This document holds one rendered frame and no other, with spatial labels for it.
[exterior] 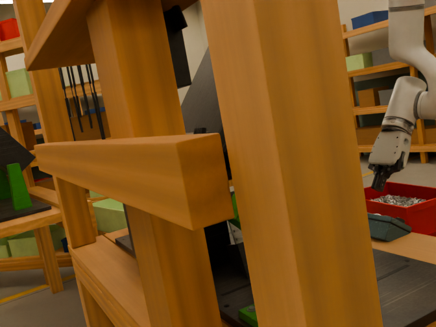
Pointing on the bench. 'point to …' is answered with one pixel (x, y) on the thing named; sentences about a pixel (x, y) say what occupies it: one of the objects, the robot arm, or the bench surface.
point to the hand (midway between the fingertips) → (378, 183)
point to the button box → (387, 228)
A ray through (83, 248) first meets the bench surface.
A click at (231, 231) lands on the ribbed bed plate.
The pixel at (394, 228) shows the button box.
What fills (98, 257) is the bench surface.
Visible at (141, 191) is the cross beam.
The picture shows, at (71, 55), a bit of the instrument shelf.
